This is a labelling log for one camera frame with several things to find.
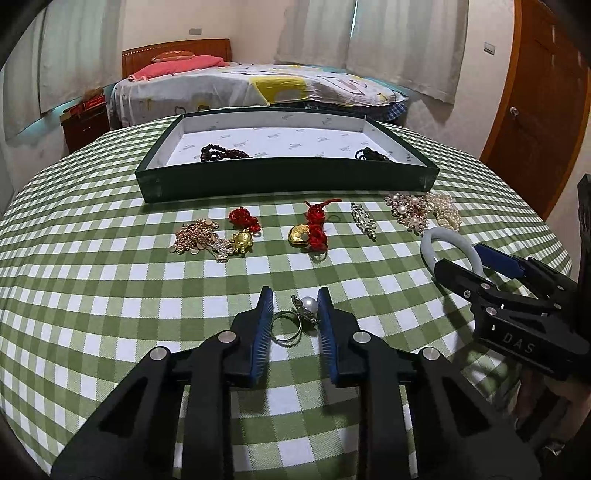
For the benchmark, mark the pink pillow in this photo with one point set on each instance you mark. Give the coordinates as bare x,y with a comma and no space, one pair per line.
180,67

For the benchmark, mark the white curtain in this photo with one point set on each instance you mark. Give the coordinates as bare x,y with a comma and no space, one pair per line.
316,32
411,46
78,50

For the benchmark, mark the gold pearl flower brooch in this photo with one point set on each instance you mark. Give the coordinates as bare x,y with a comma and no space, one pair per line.
408,210

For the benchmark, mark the dark wooden nightstand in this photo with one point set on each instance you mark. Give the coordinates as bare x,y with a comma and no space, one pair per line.
85,129

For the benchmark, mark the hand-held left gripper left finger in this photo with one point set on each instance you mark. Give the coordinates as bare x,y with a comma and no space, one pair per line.
261,337

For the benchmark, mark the red knot gold charm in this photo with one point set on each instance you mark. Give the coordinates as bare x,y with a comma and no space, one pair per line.
244,226

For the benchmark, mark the bed with patterned cover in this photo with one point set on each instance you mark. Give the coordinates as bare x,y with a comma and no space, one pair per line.
221,87

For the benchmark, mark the green checkered tablecloth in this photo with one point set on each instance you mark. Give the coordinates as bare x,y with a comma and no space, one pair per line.
115,300

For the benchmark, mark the dark green jewelry tray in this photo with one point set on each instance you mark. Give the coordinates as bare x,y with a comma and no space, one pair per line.
286,177

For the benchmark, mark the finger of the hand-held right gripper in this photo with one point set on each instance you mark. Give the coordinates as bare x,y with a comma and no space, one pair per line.
461,279
496,261

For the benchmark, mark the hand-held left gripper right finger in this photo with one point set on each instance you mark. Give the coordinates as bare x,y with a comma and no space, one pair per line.
328,341

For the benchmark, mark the red box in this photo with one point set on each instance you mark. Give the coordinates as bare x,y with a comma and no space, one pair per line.
90,102

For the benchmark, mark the blue plaid bed sheet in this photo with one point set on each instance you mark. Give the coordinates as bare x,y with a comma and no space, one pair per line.
369,110

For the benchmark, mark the wooden bed headboard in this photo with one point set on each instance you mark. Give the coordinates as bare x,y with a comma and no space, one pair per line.
147,50

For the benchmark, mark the brown wooden door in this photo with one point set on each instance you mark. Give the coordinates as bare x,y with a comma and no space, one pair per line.
545,115

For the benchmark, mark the wall light switch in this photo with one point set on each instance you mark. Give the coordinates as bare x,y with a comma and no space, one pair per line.
488,47

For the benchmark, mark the silver rhinestone brooch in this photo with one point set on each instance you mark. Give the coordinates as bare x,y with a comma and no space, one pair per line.
362,221

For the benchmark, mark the pale jade bangle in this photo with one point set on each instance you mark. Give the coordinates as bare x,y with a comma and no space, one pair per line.
455,244

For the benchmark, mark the red knot gold lock pendant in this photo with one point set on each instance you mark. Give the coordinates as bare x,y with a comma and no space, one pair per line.
311,226

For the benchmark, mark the orange pillow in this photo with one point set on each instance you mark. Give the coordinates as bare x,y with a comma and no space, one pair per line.
173,56

